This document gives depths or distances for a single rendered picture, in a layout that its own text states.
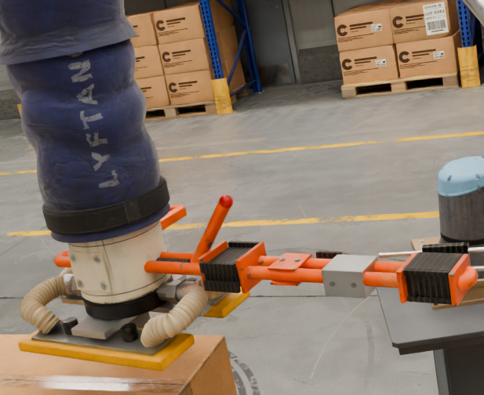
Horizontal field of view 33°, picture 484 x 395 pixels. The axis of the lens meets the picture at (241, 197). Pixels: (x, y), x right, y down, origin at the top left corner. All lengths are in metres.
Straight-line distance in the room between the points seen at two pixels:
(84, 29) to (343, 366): 2.41
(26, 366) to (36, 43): 0.78
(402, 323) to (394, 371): 1.31
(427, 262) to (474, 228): 0.92
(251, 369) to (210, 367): 1.92
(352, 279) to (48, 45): 0.60
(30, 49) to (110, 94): 0.15
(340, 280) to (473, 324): 0.87
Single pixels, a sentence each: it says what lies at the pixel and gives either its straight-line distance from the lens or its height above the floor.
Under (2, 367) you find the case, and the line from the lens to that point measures 1.89.
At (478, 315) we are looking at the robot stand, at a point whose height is 0.75.
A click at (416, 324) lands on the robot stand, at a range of 2.11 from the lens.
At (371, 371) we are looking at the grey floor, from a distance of 3.44.
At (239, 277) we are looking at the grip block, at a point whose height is 1.21.
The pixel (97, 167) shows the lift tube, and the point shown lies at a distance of 1.38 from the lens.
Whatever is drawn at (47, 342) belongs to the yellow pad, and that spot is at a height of 1.10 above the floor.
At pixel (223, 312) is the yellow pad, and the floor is 1.09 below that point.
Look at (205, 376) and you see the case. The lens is 1.68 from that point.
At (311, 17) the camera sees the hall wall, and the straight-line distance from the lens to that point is 10.21.
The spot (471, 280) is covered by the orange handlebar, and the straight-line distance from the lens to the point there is 1.20.
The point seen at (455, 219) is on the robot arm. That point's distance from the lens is 2.12.
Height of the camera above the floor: 1.70
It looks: 16 degrees down
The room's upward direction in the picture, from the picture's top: 11 degrees counter-clockwise
